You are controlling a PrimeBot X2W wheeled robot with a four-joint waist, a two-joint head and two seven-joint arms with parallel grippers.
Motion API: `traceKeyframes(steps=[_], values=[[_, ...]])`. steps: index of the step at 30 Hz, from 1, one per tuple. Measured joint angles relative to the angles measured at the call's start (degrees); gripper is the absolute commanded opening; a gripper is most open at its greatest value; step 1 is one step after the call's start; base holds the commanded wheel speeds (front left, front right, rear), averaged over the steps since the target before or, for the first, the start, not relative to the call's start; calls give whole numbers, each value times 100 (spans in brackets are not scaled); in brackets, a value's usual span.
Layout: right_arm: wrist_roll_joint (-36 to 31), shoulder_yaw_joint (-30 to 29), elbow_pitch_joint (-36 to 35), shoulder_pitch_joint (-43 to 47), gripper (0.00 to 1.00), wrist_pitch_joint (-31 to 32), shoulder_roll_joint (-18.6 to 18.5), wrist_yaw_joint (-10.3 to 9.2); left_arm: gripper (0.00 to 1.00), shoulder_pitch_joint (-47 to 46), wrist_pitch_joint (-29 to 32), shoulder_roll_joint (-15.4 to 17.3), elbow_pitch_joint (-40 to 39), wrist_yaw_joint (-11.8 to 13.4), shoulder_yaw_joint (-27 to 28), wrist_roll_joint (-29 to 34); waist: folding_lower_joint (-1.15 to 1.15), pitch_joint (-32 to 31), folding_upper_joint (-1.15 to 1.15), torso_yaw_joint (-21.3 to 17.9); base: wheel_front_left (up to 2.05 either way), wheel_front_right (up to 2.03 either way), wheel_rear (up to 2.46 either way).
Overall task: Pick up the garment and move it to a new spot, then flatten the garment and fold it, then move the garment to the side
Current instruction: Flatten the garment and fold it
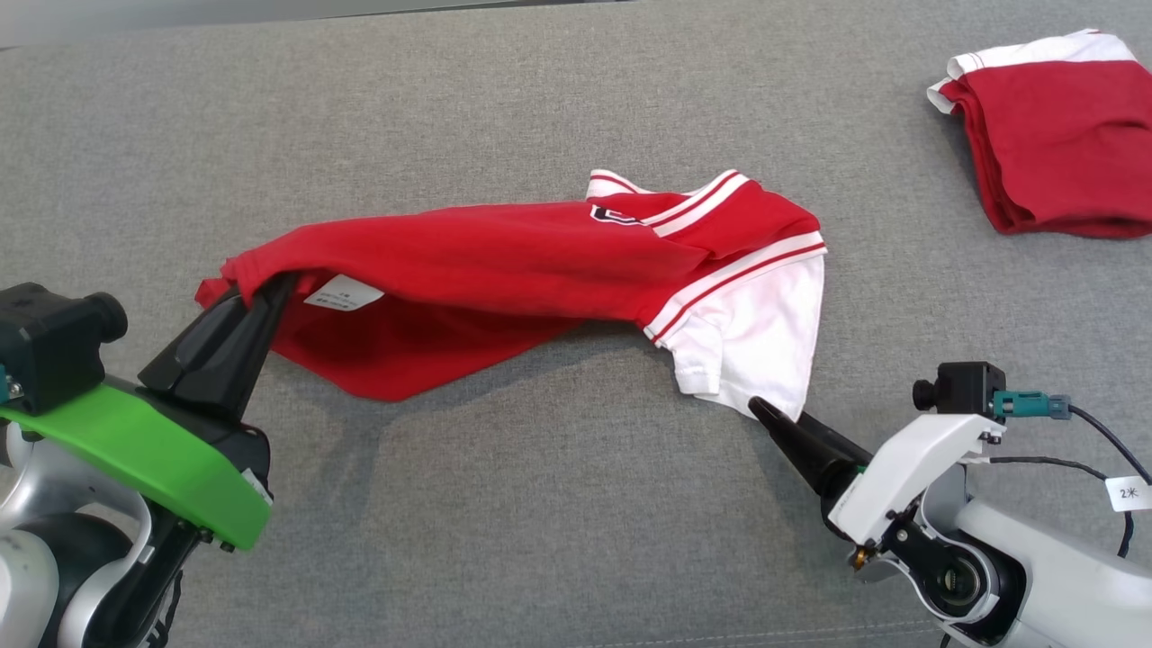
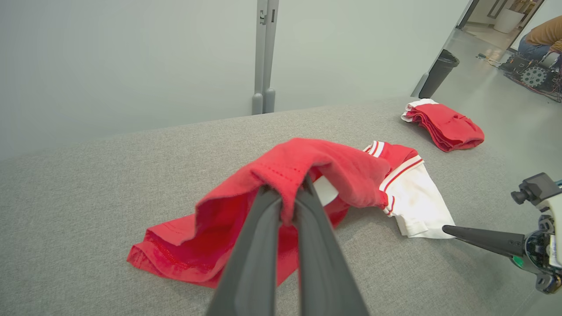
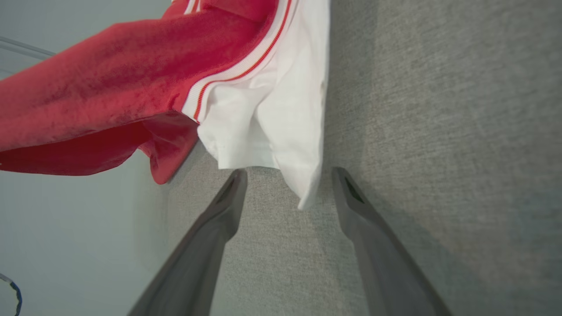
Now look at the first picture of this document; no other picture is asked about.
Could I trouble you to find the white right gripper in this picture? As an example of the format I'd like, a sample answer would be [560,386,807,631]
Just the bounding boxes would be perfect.
[748,397,1028,623]

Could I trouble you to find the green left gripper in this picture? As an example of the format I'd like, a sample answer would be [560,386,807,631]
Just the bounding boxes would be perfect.
[0,272,299,553]

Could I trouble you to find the red and white jersey shirt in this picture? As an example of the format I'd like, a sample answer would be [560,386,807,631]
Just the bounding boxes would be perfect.
[195,168,828,423]

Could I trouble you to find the red shorts with white band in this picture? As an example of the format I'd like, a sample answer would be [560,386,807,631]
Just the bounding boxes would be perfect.
[927,29,1152,240]

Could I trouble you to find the white partition panel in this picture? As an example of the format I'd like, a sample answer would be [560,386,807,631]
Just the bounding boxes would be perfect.
[0,0,361,49]

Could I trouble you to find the grey fabric sofa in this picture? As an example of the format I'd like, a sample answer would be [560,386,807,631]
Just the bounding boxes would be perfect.
[0,0,1152,648]

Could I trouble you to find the right camera cable teal plug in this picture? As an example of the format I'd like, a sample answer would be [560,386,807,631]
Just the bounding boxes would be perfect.
[993,391,1152,488]

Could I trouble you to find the thin black right gripper cable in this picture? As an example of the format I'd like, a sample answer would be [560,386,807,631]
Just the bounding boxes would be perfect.
[985,455,1138,560]

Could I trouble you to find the white cable label tag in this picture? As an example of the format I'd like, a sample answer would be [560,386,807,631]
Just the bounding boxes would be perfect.
[1104,474,1152,514]

